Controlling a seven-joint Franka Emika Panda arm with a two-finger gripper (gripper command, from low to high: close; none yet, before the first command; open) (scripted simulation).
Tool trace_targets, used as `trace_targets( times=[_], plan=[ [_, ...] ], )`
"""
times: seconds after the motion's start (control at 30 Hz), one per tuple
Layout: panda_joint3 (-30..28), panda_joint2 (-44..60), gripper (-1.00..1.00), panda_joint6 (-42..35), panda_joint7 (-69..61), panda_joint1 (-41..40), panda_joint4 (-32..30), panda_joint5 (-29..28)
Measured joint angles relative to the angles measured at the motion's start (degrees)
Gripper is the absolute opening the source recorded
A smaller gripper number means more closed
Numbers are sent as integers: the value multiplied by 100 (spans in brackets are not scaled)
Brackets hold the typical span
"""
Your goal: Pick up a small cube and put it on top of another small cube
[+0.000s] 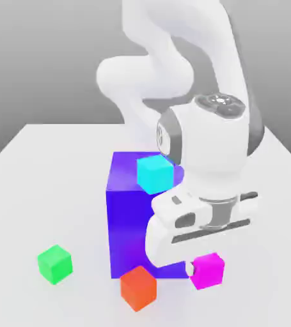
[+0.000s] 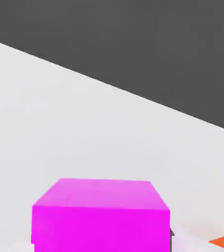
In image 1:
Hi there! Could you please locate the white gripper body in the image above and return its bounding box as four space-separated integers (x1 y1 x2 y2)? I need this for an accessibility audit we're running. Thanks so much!
145 215 258 268

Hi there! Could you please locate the small magenta cube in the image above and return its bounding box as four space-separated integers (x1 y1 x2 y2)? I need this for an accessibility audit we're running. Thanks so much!
189 252 225 291

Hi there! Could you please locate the small orange cube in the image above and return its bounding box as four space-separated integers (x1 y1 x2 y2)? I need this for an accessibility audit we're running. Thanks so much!
120 265 158 313

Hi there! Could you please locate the small cyan cube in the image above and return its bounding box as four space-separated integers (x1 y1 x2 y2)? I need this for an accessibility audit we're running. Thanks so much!
136 155 175 195

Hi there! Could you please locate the small green cube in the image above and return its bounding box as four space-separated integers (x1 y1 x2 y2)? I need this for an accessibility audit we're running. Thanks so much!
37 244 74 286

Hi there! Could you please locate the large purple box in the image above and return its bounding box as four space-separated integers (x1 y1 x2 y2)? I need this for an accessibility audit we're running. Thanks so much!
106 151 191 280

